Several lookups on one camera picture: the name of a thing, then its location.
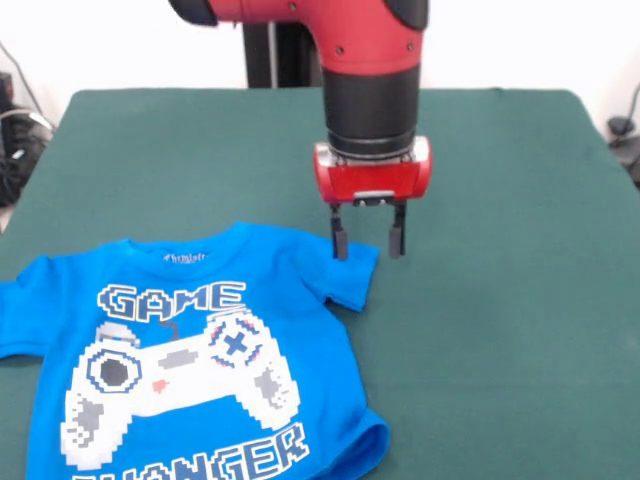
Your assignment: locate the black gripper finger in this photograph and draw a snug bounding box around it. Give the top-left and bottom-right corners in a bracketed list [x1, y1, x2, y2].
[328, 202, 349, 262]
[388, 200, 409, 260]

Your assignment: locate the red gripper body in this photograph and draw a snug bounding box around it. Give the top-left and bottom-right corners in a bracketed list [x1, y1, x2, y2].
[313, 135, 434, 208]

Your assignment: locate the blue laundry item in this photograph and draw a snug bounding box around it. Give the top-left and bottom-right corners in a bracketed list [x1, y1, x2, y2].
[0, 220, 391, 480]

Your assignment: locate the dark green table cloth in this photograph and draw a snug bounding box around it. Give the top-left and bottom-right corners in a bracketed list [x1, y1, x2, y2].
[0, 87, 640, 480]

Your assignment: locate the black floor device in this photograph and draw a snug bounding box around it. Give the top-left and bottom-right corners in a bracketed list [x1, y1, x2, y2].
[610, 137, 640, 189]

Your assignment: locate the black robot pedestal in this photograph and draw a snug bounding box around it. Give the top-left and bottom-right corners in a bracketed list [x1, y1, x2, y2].
[242, 19, 324, 89]

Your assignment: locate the black equipment with cables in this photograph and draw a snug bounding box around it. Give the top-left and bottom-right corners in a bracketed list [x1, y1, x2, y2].
[0, 72, 55, 207]

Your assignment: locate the grey cable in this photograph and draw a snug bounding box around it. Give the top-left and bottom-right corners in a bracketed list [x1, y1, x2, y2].
[0, 42, 56, 134]

